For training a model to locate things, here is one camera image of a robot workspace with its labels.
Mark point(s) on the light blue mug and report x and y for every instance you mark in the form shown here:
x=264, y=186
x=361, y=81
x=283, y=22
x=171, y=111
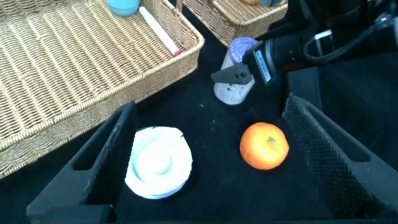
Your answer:
x=122, y=7

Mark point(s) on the white round lid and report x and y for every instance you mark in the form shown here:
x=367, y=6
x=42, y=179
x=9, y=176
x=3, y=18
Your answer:
x=158, y=161

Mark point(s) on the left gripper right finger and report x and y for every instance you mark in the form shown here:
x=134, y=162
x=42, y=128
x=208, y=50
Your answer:
x=326, y=174

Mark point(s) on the purple topped bag roll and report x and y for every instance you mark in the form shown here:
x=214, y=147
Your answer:
x=231, y=93

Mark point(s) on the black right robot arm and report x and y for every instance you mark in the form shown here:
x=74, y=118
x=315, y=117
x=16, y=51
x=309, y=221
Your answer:
x=295, y=46

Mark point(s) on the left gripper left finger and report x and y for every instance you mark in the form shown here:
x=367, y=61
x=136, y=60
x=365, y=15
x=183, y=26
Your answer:
x=105, y=174

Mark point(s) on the wicker basket holding food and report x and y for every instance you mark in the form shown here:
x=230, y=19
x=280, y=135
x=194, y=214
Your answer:
x=230, y=18

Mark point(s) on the white pen pink cap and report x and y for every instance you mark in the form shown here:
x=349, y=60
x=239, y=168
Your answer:
x=160, y=31

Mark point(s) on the wicker basket holding mug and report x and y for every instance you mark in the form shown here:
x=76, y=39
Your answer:
x=77, y=68

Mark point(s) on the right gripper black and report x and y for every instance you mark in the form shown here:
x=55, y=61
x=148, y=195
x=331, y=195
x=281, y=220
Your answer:
x=248, y=60

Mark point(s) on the blue gum bottle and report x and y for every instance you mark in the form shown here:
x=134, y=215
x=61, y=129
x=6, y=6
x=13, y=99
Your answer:
x=270, y=2

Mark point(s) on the mandarin orange with green stem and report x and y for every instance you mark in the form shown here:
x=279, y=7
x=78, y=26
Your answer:
x=264, y=146

